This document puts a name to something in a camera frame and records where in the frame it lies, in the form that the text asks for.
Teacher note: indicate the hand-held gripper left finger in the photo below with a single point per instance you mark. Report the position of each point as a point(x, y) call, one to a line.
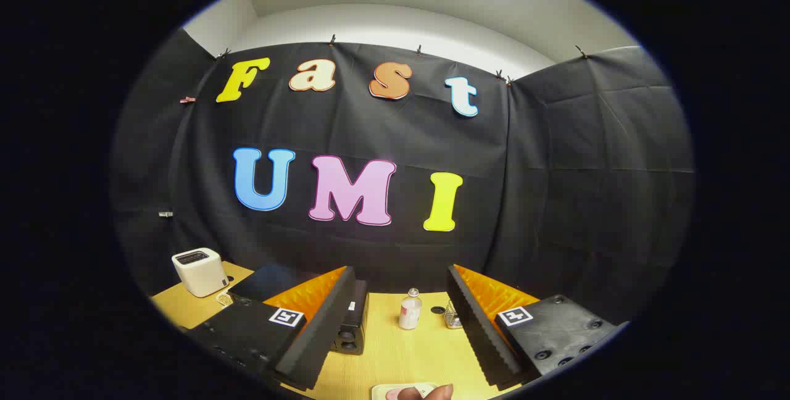
point(321, 338)

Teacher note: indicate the black oven knob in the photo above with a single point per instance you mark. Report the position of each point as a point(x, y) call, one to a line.
point(349, 346)
point(347, 333)

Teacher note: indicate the small clear bottle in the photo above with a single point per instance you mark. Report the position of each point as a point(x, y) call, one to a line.
point(410, 313)

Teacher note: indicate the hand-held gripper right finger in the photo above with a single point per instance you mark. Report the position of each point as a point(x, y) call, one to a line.
point(481, 332)

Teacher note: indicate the black toaster oven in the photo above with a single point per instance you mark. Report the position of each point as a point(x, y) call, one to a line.
point(271, 281)

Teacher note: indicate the pink ham slice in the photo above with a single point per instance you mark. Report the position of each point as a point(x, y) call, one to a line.
point(394, 394)

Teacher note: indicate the cream plate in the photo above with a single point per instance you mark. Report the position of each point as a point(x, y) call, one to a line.
point(379, 391)

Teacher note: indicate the white toaster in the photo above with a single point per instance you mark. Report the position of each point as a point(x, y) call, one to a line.
point(200, 276)

